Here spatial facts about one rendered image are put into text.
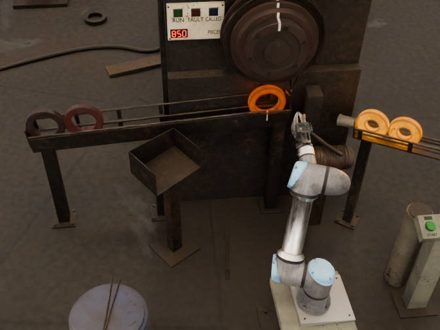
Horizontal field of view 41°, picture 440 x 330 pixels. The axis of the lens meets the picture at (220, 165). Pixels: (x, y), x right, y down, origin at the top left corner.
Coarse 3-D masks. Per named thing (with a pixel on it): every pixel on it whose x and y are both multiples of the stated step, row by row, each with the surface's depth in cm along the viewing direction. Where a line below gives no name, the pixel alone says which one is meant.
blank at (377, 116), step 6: (360, 114) 290; (366, 114) 286; (372, 114) 285; (378, 114) 284; (360, 120) 291; (366, 120) 289; (378, 120) 285; (384, 120) 284; (360, 126) 293; (366, 126) 292; (378, 126) 287; (384, 126) 286; (378, 132) 289; (384, 132) 288; (372, 138) 294
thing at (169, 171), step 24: (144, 144) 275; (168, 144) 287; (192, 144) 276; (144, 168) 266; (168, 168) 280; (192, 168) 280; (168, 192) 288; (168, 216) 301; (168, 240) 316; (168, 264) 313
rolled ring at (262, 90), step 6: (270, 84) 289; (258, 90) 287; (264, 90) 287; (270, 90) 288; (276, 90) 288; (282, 90) 292; (252, 96) 289; (258, 96) 289; (282, 96) 291; (252, 102) 291; (282, 102) 294; (252, 108) 294; (258, 108) 298; (270, 108) 299; (276, 108) 296; (282, 108) 296
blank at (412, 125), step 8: (392, 120) 285; (400, 120) 279; (408, 120) 278; (392, 128) 284; (408, 128) 280; (416, 128) 277; (392, 136) 287; (400, 136) 286; (408, 136) 285; (416, 136) 280
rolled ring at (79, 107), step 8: (80, 104) 285; (72, 112) 285; (80, 112) 285; (88, 112) 286; (96, 112) 286; (64, 120) 288; (96, 120) 290; (72, 128) 291; (80, 128) 295; (88, 128) 296; (96, 128) 293
